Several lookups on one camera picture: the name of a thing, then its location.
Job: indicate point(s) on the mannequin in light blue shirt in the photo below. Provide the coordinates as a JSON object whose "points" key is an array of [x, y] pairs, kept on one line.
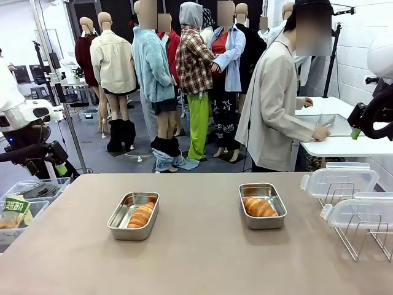
{"points": [[233, 61]]}

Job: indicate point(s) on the mannequin in black clothes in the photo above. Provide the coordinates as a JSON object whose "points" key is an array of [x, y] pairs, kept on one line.
{"points": [[253, 46]]}

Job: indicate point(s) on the perforated steel baking tray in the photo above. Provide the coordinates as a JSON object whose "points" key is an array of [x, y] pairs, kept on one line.
{"points": [[339, 122]]}

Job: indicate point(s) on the slanted aluminium pole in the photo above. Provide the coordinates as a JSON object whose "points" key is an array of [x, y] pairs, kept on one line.
{"points": [[72, 129]]}

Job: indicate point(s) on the clear plastic storage bin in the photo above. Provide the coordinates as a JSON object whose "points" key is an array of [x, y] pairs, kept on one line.
{"points": [[52, 184], [38, 209]]}

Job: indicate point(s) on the mannequin in plaid shirt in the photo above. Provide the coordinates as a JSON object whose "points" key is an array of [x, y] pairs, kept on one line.
{"points": [[193, 61]]}

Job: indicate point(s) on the golden croissant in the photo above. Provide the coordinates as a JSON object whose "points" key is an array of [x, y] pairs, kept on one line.
{"points": [[140, 215], [259, 207]]}

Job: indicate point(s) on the white stand pole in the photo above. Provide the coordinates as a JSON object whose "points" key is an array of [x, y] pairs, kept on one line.
{"points": [[51, 172]]}

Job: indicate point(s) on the clear plastic clip lid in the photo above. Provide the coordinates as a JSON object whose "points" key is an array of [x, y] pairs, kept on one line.
{"points": [[362, 212], [337, 178]]}

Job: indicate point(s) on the person's left hand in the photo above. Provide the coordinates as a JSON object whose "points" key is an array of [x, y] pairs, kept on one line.
{"points": [[305, 102]]}

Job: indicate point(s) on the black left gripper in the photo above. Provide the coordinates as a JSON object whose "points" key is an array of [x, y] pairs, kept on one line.
{"points": [[56, 152]]}

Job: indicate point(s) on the person in beige blazer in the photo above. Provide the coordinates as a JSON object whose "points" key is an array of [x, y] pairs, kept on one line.
{"points": [[270, 107]]}

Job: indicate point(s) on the black bag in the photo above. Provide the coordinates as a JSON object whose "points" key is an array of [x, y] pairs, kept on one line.
{"points": [[73, 173]]}

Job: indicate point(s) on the rectangular steel container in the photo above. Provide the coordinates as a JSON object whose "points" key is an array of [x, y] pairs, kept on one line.
{"points": [[264, 222], [132, 233]]}

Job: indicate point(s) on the green snack bag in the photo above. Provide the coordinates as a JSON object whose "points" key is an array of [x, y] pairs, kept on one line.
{"points": [[13, 206]]}

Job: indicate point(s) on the mannequin in cream jacket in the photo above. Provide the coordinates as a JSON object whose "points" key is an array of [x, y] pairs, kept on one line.
{"points": [[113, 61]]}

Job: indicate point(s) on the person's right hand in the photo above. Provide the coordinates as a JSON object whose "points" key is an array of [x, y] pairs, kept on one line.
{"points": [[321, 134]]}

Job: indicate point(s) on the black tripod stand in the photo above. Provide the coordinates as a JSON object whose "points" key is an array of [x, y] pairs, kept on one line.
{"points": [[333, 61]]}

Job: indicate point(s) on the mannequin in red jacket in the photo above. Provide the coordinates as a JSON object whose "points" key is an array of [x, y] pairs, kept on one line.
{"points": [[172, 46]]}

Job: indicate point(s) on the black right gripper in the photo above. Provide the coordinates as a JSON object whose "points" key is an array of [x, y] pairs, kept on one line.
{"points": [[356, 116]]}

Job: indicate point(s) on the mannequin in blue fleece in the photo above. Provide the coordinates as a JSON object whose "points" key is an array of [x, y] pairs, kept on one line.
{"points": [[150, 67]]}

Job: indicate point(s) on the white table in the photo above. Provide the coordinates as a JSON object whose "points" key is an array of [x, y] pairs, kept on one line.
{"points": [[337, 147]]}

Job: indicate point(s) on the mannequin in dark red sweater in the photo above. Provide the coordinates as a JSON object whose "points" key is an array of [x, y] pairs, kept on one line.
{"points": [[84, 55]]}

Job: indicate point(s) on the steel tongs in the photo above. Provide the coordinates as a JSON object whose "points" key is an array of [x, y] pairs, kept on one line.
{"points": [[326, 120]]}

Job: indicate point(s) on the metal mannequin base plate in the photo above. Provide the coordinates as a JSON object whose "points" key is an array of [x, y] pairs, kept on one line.
{"points": [[139, 158]]}

